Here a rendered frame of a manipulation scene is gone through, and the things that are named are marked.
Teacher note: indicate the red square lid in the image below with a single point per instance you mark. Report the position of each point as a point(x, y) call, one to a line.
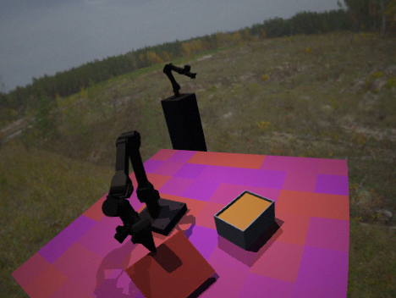
point(175, 270)

